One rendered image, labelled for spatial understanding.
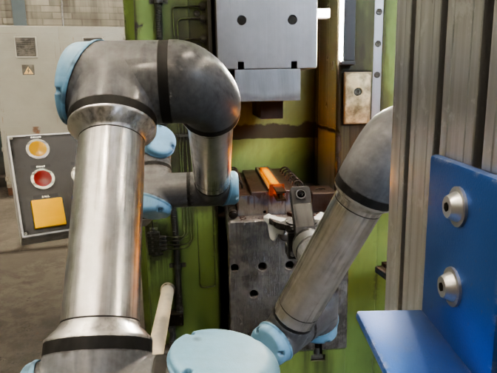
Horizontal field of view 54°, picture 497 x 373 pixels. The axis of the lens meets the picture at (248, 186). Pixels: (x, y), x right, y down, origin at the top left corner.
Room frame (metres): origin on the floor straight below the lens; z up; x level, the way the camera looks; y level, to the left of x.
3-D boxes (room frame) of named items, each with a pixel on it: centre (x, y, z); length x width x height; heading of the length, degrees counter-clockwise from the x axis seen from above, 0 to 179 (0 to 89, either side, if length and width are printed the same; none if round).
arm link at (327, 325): (0.88, -0.12, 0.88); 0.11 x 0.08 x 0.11; 142
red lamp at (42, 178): (1.25, 0.54, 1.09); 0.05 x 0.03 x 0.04; 94
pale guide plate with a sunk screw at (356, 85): (1.65, -0.37, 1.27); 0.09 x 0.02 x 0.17; 94
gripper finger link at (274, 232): (1.14, -0.06, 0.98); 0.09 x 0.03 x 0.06; 40
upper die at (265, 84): (1.70, -0.05, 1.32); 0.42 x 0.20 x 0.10; 4
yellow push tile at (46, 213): (1.21, 0.51, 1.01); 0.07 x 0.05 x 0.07; 119
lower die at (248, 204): (1.70, -0.05, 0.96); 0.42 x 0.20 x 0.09; 4
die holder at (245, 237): (1.72, -0.10, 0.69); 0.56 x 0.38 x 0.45; 4
